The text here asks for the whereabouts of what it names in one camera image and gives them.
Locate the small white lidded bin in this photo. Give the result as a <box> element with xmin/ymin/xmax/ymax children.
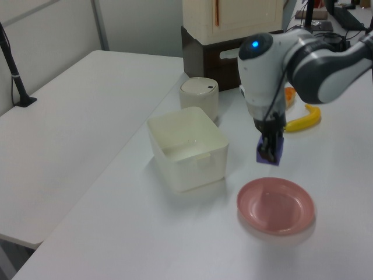
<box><xmin>178</xmin><ymin>77</ymin><xmax>219</xmax><ymax>122</ymax></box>

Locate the black upright stand pole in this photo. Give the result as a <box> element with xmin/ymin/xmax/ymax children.
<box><xmin>304</xmin><ymin>0</ymin><xmax>316</xmax><ymax>29</ymax></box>

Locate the purple cube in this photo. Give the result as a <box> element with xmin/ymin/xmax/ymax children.
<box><xmin>256</xmin><ymin>135</ymin><xmax>285</xmax><ymax>167</ymax></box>

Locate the black clamped camera pole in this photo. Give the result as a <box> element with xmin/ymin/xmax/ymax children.
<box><xmin>0</xmin><ymin>22</ymin><xmax>38</xmax><ymax>108</ymax></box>

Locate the brown drawer unit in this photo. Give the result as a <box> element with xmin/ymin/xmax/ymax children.
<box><xmin>181</xmin><ymin>25</ymin><xmax>283</xmax><ymax>93</ymax></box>

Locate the white open storage box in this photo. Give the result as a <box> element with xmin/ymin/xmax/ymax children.
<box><xmin>146</xmin><ymin>106</ymin><xmax>230</xmax><ymax>193</ymax></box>

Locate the dark Franka gripper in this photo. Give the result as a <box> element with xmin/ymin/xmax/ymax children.
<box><xmin>239</xmin><ymin>86</ymin><xmax>288</xmax><ymax>163</ymax></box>

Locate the cream toy cabinet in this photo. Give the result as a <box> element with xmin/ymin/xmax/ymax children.
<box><xmin>182</xmin><ymin>0</ymin><xmax>285</xmax><ymax>46</ymax></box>

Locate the pink plastic plate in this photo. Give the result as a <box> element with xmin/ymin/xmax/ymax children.
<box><xmin>236</xmin><ymin>177</ymin><xmax>316</xmax><ymax>236</ymax></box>

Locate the brown flat notebook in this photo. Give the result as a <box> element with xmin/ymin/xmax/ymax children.
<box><xmin>294</xmin><ymin>10</ymin><xmax>333</xmax><ymax>32</ymax></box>

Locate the yellow toy banana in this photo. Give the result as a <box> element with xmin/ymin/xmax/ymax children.
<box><xmin>284</xmin><ymin>104</ymin><xmax>322</xmax><ymax>134</ymax></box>

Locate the orange toy bread loaf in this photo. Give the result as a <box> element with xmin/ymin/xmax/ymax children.
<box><xmin>283</xmin><ymin>87</ymin><xmax>297</xmax><ymax>110</ymax></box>

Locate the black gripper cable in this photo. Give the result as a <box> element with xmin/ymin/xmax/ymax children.
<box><xmin>262</xmin><ymin>68</ymin><xmax>288</xmax><ymax>123</ymax></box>

